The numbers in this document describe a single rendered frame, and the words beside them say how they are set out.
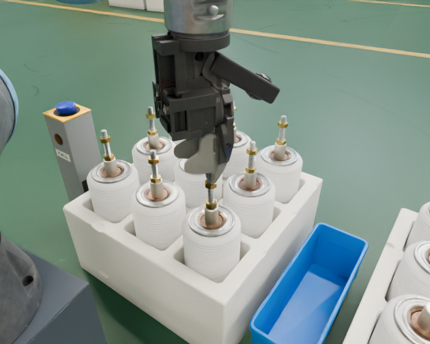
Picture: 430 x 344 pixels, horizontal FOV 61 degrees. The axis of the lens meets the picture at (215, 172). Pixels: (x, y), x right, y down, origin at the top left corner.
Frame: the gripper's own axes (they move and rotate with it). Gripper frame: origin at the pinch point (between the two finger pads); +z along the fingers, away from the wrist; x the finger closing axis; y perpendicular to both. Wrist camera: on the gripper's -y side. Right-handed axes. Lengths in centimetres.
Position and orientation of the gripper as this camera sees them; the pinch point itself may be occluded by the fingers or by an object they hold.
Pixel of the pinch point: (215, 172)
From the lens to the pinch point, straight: 53.2
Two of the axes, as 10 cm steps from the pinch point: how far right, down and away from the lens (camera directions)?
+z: 0.0, 8.2, 5.7
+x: 4.1, 5.2, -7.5
